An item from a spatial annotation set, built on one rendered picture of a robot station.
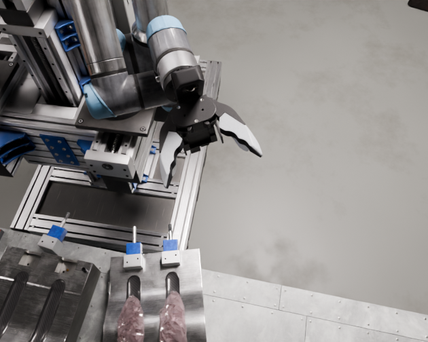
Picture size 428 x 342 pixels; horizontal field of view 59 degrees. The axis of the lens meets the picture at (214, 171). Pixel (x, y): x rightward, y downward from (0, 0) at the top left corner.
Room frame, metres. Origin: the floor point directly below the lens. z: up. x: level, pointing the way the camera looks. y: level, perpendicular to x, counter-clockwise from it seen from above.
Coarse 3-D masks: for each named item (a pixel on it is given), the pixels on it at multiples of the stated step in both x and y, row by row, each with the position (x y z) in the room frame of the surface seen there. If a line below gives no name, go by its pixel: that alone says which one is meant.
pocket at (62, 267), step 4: (60, 260) 0.33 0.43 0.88; (64, 260) 0.33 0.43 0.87; (68, 260) 0.33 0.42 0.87; (72, 260) 0.33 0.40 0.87; (60, 264) 0.32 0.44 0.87; (64, 264) 0.32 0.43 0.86; (68, 264) 0.32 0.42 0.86; (72, 264) 0.32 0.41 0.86; (76, 264) 0.32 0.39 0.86; (56, 268) 0.31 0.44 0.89; (60, 268) 0.31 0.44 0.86; (64, 268) 0.31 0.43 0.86; (68, 268) 0.31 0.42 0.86; (72, 268) 0.31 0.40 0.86; (60, 272) 0.30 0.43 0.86; (64, 272) 0.30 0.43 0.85; (68, 272) 0.30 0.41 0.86; (72, 272) 0.30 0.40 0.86
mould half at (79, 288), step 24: (0, 264) 0.32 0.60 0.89; (48, 264) 0.32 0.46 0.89; (0, 288) 0.25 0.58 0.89; (24, 288) 0.25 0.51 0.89; (48, 288) 0.25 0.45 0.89; (72, 288) 0.25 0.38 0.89; (24, 312) 0.19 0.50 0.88; (72, 312) 0.19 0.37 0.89; (24, 336) 0.13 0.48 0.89; (48, 336) 0.13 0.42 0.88; (72, 336) 0.14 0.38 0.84
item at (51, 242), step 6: (66, 216) 0.49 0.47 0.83; (54, 228) 0.44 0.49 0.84; (60, 228) 0.44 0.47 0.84; (48, 234) 0.42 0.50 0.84; (54, 234) 0.42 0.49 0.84; (60, 234) 0.42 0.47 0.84; (42, 240) 0.40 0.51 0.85; (48, 240) 0.40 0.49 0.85; (54, 240) 0.40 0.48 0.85; (60, 240) 0.41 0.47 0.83; (42, 246) 0.38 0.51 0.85; (48, 246) 0.38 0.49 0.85; (54, 246) 0.38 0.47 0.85; (60, 246) 0.39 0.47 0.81; (54, 252) 0.37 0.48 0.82
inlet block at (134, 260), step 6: (132, 228) 0.44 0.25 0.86; (132, 234) 0.42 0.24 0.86; (132, 240) 0.40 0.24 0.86; (126, 246) 0.37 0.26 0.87; (132, 246) 0.37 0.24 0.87; (138, 246) 0.37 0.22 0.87; (126, 252) 0.36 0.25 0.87; (132, 252) 0.36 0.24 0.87; (138, 252) 0.36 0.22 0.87; (126, 258) 0.34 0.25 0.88; (132, 258) 0.34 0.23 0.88; (138, 258) 0.34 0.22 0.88; (126, 264) 0.32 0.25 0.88; (132, 264) 0.32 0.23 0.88; (138, 264) 0.32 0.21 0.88; (126, 270) 0.31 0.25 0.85
